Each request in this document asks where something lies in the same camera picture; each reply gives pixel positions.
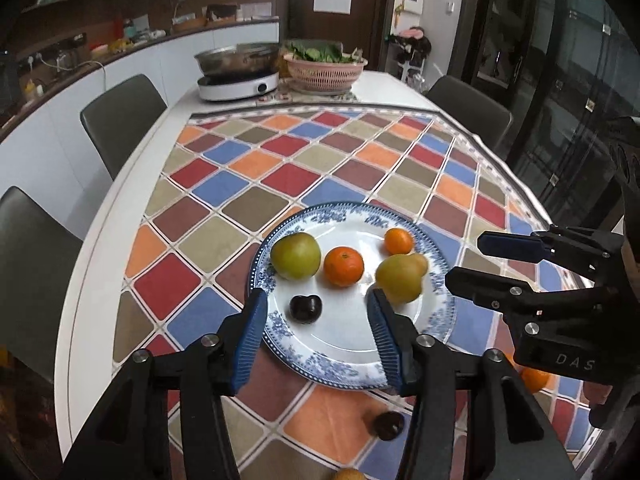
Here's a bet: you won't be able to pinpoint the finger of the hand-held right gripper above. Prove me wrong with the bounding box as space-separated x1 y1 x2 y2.
476 224 622 282
445 266 597 314

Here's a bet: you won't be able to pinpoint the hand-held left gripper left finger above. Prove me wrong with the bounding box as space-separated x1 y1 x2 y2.
60 287 271 480

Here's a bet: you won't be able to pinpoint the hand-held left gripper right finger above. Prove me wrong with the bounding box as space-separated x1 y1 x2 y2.
366 288 563 480

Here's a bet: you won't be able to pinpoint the blue rimmed white plate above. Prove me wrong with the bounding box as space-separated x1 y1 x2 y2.
247 201 457 391

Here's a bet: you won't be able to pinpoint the yellow-green pear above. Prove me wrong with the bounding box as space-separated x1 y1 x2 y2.
375 253 423 305

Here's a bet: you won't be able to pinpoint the dark purple plum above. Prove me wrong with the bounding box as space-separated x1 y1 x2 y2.
374 411 406 442
290 294 322 326

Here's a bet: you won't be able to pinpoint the small mandarin orange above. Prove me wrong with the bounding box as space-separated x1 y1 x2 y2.
384 227 415 256

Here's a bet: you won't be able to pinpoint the green apple front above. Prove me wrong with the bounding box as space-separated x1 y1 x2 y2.
270 232 322 281

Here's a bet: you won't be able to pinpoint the grey dining chair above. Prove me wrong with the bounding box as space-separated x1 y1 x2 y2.
425 76 513 152
0 186 83 386
80 74 168 181

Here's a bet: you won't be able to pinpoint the colourful diamond pattern tablecloth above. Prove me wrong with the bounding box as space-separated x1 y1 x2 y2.
112 102 608 480

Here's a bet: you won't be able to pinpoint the black framed glass doors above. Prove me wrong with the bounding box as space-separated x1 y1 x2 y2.
465 0 640 231

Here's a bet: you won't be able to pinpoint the stroller with pink cloth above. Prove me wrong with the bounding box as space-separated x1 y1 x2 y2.
386 26 433 83

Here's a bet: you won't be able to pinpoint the white induction cooker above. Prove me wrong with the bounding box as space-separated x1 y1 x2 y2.
196 71 280 102

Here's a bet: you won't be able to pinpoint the pink plastic basket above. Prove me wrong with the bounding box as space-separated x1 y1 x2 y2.
282 55 368 93

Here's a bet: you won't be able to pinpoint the dark brown door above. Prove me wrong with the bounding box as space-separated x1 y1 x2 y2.
285 0 392 72

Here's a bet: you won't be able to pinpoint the green leafy vegetables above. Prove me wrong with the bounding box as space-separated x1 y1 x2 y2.
285 40 358 63

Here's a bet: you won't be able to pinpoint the steel cooking pot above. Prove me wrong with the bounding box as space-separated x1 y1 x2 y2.
194 42 281 78

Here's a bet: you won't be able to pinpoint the white kitchen counter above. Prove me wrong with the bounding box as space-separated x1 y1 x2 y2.
0 17 281 201

